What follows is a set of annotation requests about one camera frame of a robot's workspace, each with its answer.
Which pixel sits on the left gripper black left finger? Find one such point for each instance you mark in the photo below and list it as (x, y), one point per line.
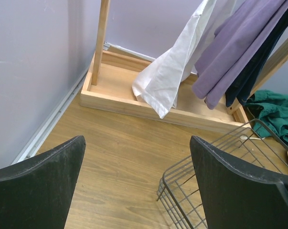
(37, 193)

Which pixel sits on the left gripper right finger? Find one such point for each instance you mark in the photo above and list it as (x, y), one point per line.
(237, 194)

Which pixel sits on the wooden clothes rack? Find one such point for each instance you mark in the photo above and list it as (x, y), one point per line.
(108, 86)

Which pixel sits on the green crumpled garment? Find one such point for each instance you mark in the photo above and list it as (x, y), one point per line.
(271, 109)

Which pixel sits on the navy blue garment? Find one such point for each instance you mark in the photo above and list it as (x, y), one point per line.
(241, 88)

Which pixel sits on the white tank top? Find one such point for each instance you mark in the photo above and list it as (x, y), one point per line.
(158, 84)

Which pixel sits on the lavender garment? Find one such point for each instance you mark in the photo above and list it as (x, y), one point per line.
(235, 43)

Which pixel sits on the black wire dish rack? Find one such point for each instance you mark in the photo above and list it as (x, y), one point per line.
(252, 142)

